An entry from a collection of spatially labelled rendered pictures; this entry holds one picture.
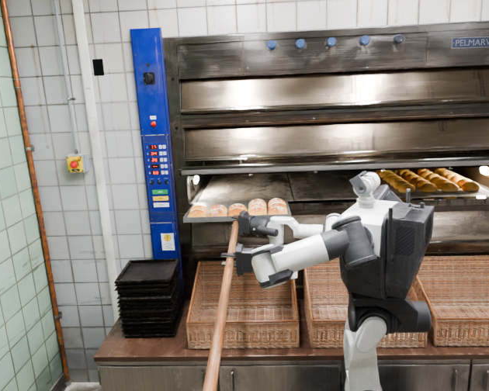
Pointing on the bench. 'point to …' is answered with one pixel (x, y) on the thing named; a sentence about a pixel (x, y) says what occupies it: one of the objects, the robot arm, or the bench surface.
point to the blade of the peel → (228, 212)
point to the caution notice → (168, 241)
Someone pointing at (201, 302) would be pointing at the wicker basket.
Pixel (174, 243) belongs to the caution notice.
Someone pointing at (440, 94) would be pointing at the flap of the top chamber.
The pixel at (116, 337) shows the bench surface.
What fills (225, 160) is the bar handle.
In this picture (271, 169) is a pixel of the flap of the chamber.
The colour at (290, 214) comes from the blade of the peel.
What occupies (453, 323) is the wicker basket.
